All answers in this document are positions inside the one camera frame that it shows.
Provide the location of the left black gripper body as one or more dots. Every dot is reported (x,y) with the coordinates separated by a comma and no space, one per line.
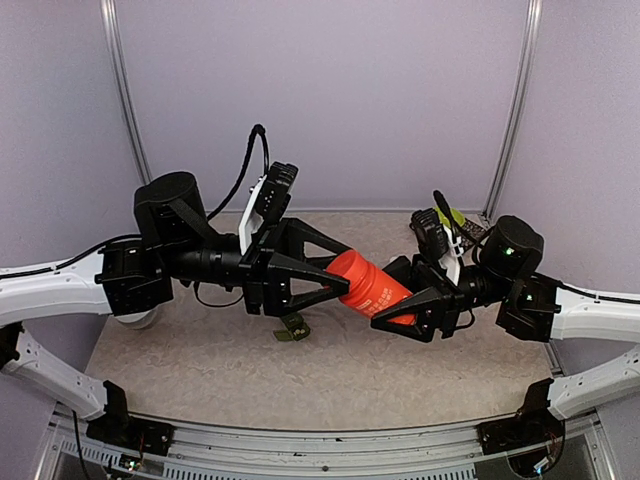
(254,264)

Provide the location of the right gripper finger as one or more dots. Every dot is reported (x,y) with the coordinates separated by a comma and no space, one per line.
(415,317)
(402,270)

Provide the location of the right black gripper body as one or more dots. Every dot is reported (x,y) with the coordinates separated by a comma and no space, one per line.
(455,297)

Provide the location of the green weekly pill organizer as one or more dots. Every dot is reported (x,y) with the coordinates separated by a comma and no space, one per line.
(290,323)

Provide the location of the orange pill bottle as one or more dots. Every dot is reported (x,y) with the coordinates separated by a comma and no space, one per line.
(371,290)

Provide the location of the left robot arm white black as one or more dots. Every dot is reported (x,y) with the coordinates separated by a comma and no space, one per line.
(174,243)

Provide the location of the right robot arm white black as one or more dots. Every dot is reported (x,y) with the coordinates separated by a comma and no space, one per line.
(532,306)

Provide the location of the black patterned square plate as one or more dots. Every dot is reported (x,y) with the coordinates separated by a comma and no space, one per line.
(470,232)

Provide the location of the lime green bowl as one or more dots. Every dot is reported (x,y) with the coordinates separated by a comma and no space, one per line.
(457,217)

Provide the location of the white bowl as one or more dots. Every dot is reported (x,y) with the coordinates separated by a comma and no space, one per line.
(138,321)

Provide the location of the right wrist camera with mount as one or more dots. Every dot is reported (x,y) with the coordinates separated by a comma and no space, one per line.
(434,243)

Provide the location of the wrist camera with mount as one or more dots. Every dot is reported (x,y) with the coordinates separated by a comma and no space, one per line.
(267,203)
(434,243)

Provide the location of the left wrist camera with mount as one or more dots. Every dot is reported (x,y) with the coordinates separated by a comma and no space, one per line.
(267,203)

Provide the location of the right aluminium frame post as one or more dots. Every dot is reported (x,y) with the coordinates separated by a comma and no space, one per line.
(517,107)

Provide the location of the aluminium frame post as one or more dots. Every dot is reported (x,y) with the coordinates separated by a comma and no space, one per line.
(109,15)
(517,107)

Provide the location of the front aluminium rail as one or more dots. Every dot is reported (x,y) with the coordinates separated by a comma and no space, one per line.
(207,451)

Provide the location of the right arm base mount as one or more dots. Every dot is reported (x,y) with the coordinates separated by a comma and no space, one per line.
(518,432)

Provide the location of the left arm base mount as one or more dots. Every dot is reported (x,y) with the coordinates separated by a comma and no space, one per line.
(134,433)

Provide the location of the left aluminium frame post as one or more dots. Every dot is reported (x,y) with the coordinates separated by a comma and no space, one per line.
(109,15)

